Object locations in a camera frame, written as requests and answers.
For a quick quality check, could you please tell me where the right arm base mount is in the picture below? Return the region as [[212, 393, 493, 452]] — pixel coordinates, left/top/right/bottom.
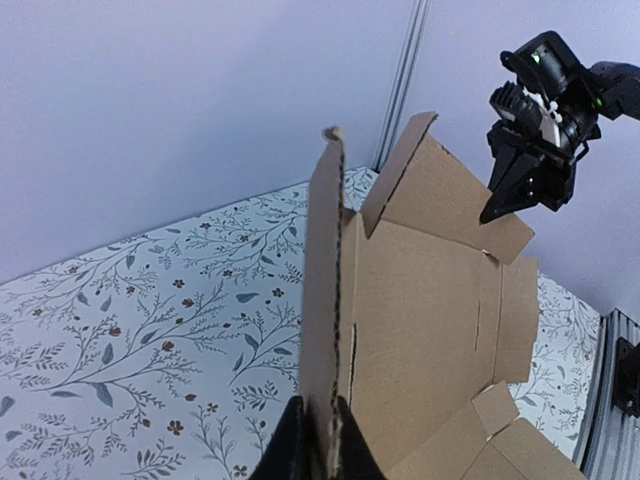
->
[[613, 337, 640, 418]]

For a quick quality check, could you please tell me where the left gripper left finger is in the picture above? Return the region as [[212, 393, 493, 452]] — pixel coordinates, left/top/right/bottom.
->
[[249, 396, 313, 480]]

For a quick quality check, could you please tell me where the right aluminium frame post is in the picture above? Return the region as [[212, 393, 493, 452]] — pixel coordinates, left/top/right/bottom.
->
[[372, 0, 431, 172]]

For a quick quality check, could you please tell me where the brown cardboard box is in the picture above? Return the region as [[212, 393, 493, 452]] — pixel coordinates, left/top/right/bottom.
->
[[299, 112, 581, 479]]

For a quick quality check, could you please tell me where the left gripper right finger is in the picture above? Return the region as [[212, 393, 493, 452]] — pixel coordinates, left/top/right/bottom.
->
[[332, 397, 385, 480]]

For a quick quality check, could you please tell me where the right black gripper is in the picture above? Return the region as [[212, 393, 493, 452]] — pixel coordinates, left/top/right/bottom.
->
[[479, 82, 601, 224]]

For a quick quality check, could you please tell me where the floral patterned table mat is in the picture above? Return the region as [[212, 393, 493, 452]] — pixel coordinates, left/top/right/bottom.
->
[[0, 167, 604, 480]]

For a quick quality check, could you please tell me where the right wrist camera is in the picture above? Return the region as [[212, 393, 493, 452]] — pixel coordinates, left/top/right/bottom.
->
[[500, 31, 587, 99]]

